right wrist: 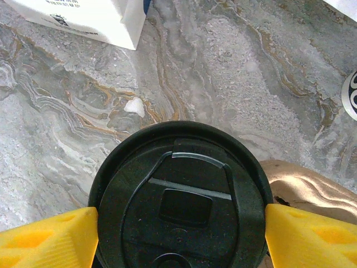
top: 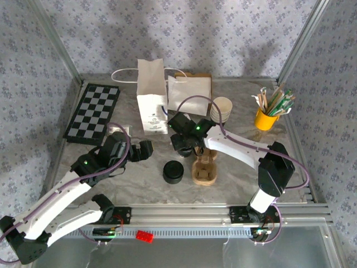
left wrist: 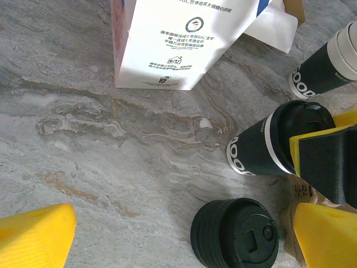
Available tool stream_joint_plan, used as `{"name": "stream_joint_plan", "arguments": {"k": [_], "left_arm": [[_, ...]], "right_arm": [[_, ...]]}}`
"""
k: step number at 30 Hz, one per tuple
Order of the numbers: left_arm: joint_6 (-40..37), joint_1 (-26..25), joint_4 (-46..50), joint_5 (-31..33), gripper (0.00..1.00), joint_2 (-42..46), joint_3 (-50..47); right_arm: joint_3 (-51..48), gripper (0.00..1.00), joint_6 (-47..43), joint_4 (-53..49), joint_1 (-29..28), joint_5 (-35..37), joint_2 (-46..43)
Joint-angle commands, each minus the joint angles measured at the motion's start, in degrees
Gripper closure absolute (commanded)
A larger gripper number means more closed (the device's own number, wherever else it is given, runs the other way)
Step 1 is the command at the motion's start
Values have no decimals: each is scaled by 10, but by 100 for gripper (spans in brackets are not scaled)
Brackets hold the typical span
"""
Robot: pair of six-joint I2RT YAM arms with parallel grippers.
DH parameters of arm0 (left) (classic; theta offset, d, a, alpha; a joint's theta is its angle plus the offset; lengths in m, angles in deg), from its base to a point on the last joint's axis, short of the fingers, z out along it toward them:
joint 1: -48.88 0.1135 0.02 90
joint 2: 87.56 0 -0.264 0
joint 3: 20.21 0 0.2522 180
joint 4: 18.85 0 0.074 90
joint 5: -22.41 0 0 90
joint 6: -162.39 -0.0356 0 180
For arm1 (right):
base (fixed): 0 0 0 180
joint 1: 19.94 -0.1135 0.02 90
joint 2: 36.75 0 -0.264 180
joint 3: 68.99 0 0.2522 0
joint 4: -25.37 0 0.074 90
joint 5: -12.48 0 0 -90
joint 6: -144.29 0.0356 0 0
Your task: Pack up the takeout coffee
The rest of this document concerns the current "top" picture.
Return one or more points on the short wooden stir stick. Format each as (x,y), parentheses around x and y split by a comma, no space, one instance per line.
(261,101)

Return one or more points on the stacked paper coffee cups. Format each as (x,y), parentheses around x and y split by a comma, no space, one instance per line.
(221,107)

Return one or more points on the yellow plastic cup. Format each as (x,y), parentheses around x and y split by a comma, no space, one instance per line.
(265,121)

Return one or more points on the long wooden stir stick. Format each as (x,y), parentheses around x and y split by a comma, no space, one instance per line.
(277,95)

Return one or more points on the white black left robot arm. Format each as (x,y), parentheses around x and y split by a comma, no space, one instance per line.
(64,195)

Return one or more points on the green white sachet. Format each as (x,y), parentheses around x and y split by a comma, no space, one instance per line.
(288,107)
(287,97)

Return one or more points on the wide aluminium base rail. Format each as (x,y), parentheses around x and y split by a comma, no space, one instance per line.
(181,212)

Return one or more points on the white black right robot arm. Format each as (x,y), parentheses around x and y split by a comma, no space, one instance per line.
(237,145)

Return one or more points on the black white chessboard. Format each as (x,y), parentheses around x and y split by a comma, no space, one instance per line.
(92,111)

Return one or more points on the aluminium frame post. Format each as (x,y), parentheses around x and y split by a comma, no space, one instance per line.
(302,42)
(60,46)

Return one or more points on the stepped aluminium frame rail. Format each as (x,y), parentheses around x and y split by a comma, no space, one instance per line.
(306,190)

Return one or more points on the white paper carry bag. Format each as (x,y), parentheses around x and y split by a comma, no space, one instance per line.
(150,92)

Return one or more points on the black coffee lid stack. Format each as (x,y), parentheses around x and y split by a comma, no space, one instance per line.
(173,172)

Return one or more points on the red toy brick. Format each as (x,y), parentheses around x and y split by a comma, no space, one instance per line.
(145,236)

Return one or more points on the small led circuit board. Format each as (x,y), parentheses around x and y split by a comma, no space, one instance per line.
(107,231)
(262,231)

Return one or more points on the thin aluminium frame rail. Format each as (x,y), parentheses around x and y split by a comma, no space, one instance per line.
(251,79)

